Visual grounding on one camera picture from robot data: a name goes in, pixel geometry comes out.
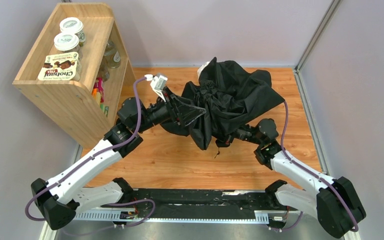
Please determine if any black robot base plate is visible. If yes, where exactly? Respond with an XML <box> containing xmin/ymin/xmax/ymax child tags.
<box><xmin>100</xmin><ymin>188</ymin><xmax>299</xmax><ymax>221</ymax></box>

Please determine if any black folding umbrella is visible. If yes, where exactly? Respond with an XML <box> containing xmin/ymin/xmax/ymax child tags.
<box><xmin>161</xmin><ymin>57</ymin><xmax>285</xmax><ymax>150</ymax></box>

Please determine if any white paper towel roll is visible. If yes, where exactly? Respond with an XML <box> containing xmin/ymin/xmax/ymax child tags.
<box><xmin>197</xmin><ymin>61</ymin><xmax>210</xmax><ymax>77</ymax></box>

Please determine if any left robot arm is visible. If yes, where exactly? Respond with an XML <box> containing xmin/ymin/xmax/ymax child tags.
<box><xmin>30</xmin><ymin>87</ymin><xmax>206</xmax><ymax>230</ymax></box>

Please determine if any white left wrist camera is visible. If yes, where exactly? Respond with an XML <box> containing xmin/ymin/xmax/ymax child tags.
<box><xmin>144</xmin><ymin>73</ymin><xmax>168</xmax><ymax>102</ymax></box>

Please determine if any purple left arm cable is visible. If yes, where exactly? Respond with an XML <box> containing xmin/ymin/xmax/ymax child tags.
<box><xmin>24</xmin><ymin>76</ymin><xmax>153</xmax><ymax>222</ymax></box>

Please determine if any white lidded cup far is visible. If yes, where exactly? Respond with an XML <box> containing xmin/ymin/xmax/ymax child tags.
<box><xmin>59</xmin><ymin>17</ymin><xmax>86</xmax><ymax>47</ymax></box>

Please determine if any Chobani yogurt flip pack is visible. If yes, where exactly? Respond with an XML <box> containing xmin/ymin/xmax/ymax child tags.
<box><xmin>37</xmin><ymin>51</ymin><xmax>82</xmax><ymax>82</ymax></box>

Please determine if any wooden shelf unit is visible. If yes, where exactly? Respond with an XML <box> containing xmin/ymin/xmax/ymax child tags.
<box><xmin>13</xmin><ymin>2</ymin><xmax>135</xmax><ymax>149</ymax></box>

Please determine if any white lidded cup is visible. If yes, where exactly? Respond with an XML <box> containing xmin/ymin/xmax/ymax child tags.
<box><xmin>59</xmin><ymin>17</ymin><xmax>86</xmax><ymax>47</ymax></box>
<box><xmin>53</xmin><ymin>32</ymin><xmax>83</xmax><ymax>60</ymax></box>

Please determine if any white lidded cup near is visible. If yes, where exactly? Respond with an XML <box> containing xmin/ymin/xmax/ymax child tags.
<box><xmin>53</xmin><ymin>32</ymin><xmax>83</xmax><ymax>60</ymax></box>

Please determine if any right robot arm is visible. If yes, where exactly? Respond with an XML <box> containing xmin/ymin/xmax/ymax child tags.
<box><xmin>230</xmin><ymin>118</ymin><xmax>367</xmax><ymax>239</ymax></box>

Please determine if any corner aluminium post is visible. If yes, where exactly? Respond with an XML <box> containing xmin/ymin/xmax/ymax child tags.
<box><xmin>294</xmin><ymin>0</ymin><xmax>343</xmax><ymax>73</ymax></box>

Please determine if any aluminium frame rail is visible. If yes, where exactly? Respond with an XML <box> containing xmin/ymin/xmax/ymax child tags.
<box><xmin>37</xmin><ymin>187</ymin><xmax>362</xmax><ymax>240</ymax></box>

